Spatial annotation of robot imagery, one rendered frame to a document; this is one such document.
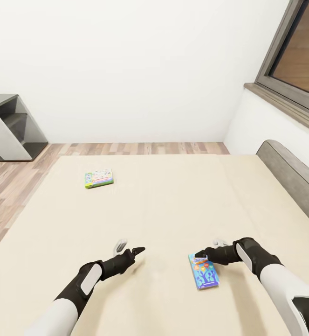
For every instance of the fixed window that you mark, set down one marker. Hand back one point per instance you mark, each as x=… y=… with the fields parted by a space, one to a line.
x=283 y=78

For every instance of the board game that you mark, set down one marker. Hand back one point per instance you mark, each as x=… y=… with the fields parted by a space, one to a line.
x=204 y=271
x=97 y=178

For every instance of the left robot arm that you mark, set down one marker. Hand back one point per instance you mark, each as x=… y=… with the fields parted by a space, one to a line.
x=61 y=316

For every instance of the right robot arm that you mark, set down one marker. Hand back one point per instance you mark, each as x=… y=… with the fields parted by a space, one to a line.
x=288 y=292

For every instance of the desk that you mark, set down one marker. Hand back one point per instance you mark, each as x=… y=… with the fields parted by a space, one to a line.
x=20 y=137

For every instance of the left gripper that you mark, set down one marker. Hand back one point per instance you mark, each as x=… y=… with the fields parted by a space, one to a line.
x=124 y=261

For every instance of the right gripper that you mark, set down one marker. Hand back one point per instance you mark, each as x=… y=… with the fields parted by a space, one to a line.
x=216 y=255

